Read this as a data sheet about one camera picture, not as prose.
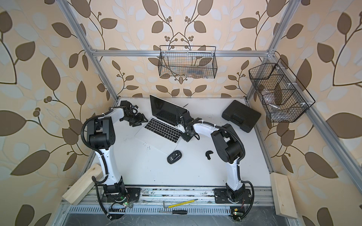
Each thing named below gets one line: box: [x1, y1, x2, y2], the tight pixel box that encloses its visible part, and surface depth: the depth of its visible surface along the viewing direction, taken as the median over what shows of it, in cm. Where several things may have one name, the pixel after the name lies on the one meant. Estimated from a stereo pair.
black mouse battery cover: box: [205, 150, 214, 161], surface depth 91 cm
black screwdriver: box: [158, 209, 188, 215], surface depth 72 cm
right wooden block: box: [269, 171, 298, 219], surface depth 72 cm
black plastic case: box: [221, 99, 262, 134], surface depth 106 cm
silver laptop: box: [134, 94, 189, 155], surface depth 101 cm
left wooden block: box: [61, 163, 104, 206], surface depth 76 cm
